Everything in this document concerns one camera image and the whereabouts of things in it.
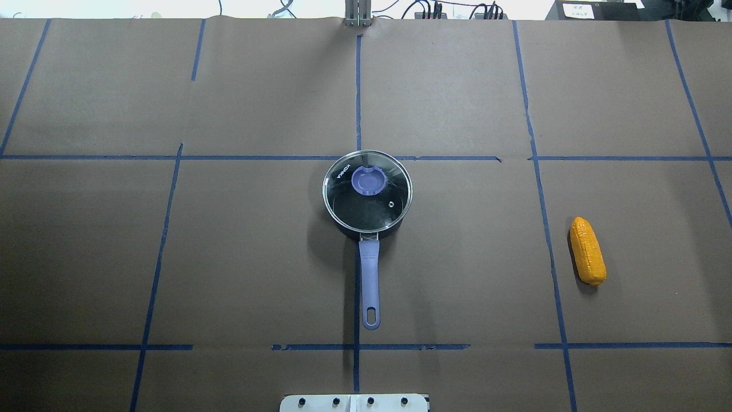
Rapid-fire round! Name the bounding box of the white pedestal column base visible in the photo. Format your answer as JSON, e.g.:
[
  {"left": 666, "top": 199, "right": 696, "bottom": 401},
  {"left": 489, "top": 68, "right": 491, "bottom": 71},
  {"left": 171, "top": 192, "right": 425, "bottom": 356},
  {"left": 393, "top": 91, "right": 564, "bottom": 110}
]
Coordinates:
[{"left": 279, "top": 393, "right": 431, "bottom": 411}]

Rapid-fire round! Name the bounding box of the black box white label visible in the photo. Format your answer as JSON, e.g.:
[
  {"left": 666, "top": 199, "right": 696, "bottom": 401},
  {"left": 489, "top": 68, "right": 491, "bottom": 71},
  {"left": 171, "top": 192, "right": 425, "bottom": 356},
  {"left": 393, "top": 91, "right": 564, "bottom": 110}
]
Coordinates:
[{"left": 544, "top": 1, "right": 644, "bottom": 21}]

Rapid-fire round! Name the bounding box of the dark blue saucepan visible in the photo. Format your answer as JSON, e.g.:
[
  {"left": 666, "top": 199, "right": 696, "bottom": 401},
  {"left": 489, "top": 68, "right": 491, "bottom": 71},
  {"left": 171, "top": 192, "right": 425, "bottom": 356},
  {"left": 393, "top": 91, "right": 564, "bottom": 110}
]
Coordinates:
[{"left": 331, "top": 216, "right": 403, "bottom": 330}]

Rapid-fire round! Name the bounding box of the glass pot lid blue knob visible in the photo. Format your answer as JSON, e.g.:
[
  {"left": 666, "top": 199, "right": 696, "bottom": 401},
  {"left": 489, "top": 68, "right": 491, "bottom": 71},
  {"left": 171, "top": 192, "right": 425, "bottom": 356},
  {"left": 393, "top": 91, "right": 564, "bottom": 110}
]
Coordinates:
[{"left": 321, "top": 150, "right": 413, "bottom": 237}]

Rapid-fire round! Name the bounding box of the aluminium frame post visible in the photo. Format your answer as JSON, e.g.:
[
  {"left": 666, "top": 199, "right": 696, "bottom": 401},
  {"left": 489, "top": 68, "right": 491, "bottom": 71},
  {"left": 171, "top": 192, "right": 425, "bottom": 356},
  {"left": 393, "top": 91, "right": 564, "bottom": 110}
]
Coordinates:
[{"left": 344, "top": 0, "right": 373, "bottom": 27}]

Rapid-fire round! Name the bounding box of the yellow corn cob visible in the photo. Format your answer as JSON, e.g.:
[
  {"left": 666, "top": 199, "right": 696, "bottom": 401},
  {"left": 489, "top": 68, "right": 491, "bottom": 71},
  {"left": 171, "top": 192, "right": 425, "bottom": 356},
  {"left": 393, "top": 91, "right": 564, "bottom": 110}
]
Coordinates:
[{"left": 569, "top": 216, "right": 607, "bottom": 286}]

